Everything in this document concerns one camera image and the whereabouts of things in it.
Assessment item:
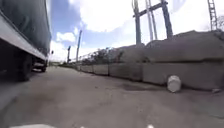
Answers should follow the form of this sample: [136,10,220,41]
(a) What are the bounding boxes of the white drum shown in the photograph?
[166,75,182,94]

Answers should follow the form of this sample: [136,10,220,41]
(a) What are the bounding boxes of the green bushes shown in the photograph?
[81,47,119,65]

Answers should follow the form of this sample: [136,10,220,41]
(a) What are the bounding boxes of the steel frame tower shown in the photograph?
[131,0,174,46]

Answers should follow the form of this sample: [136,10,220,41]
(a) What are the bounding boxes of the grey concrete road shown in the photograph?
[0,65,224,128]

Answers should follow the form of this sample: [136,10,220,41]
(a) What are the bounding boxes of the grey concrete block wall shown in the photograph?
[68,29,224,91]

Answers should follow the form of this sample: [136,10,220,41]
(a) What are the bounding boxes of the white box truck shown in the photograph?
[0,0,54,83]

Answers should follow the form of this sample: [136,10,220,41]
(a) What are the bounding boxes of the short utility pole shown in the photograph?
[66,45,72,64]

